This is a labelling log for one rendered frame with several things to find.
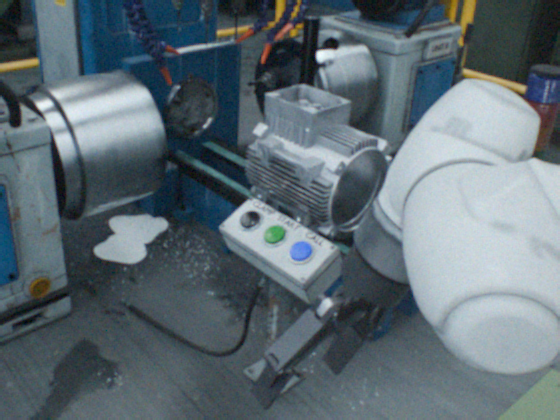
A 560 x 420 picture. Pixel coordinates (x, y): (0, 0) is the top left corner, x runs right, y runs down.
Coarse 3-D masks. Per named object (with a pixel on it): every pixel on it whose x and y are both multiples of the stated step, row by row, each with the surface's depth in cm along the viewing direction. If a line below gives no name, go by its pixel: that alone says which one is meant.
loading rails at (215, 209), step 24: (216, 144) 145; (192, 168) 132; (216, 168) 143; (240, 168) 135; (192, 192) 134; (216, 192) 127; (240, 192) 122; (192, 216) 136; (216, 216) 129; (288, 216) 116; (216, 240) 126; (336, 240) 118; (336, 288) 106; (408, 312) 109
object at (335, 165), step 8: (256, 128) 111; (264, 128) 110; (256, 136) 112; (264, 136) 111; (384, 144) 106; (384, 152) 106; (328, 160) 100; (336, 160) 99; (328, 168) 99; (336, 168) 98; (328, 224) 104; (328, 232) 104; (336, 232) 105
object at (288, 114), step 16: (272, 96) 109; (288, 96) 114; (304, 96) 115; (320, 96) 113; (272, 112) 110; (288, 112) 107; (304, 112) 104; (320, 112) 103; (336, 112) 106; (272, 128) 111; (288, 128) 108; (304, 128) 105; (320, 128) 105; (304, 144) 106
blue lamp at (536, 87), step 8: (528, 80) 107; (536, 80) 104; (544, 80) 103; (552, 80) 103; (528, 88) 106; (536, 88) 105; (544, 88) 104; (552, 88) 103; (528, 96) 106; (536, 96) 105; (544, 96) 104; (552, 96) 104
